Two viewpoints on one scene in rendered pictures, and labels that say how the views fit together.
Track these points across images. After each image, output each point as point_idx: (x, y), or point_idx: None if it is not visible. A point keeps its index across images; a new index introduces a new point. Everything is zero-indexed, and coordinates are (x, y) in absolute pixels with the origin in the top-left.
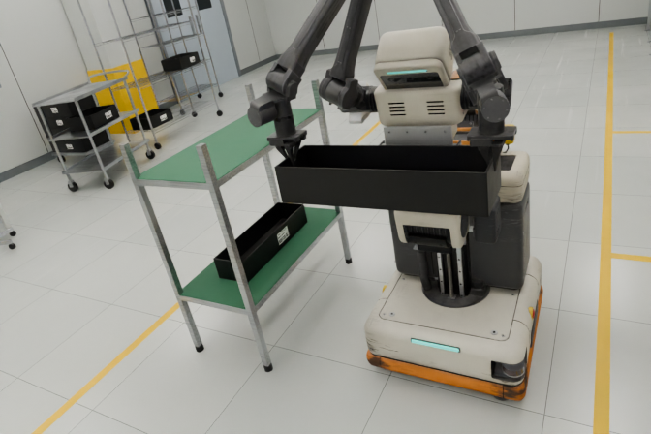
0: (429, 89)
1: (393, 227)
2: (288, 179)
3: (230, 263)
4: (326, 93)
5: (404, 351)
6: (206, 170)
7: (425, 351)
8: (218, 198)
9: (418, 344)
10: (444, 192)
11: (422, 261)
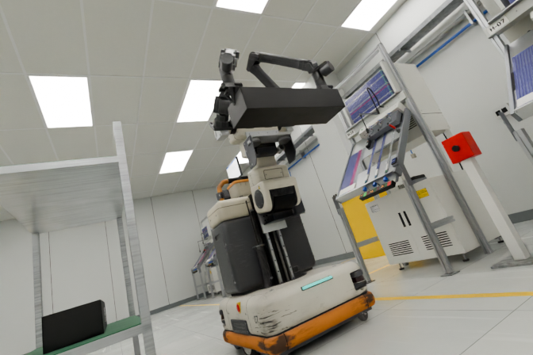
0: None
1: (231, 244)
2: (250, 93)
3: (77, 309)
4: (220, 102)
5: (301, 306)
6: (121, 142)
7: (314, 293)
8: (128, 169)
9: (307, 289)
10: (327, 97)
11: (263, 256)
